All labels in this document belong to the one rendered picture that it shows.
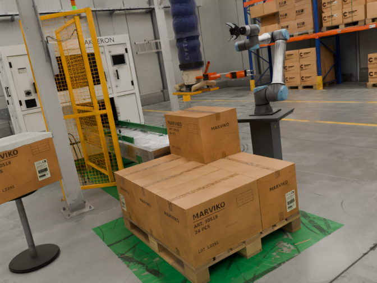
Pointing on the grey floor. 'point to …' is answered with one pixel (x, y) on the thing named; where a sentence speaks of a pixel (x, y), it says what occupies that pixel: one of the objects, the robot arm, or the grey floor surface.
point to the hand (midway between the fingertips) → (226, 32)
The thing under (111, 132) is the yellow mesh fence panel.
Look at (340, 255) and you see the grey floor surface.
